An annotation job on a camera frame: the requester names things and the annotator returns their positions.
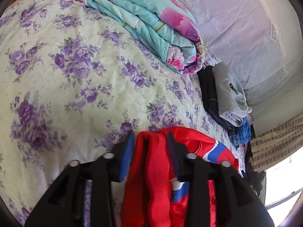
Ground purple floral bedspread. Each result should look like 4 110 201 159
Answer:
0 0 249 227

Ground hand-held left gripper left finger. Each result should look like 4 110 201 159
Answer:
25 130 135 227

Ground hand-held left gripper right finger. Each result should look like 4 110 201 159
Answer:
166 131 275 227

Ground folded black garment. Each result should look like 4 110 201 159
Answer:
198 65 237 131

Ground folded grey garment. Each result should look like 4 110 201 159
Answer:
212 61 252 127

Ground folded bright blue garment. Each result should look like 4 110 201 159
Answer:
237 117 252 145

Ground white lace cloth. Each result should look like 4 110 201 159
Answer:
151 0 303 128

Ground red pants with striped band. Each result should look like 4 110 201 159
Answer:
121 126 239 227

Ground folded turquoise floral quilt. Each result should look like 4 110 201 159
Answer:
66 0 205 75

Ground brick pattern curtain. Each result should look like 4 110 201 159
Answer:
250 116 303 173

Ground folded blue jeans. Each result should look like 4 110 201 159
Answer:
228 125 247 147

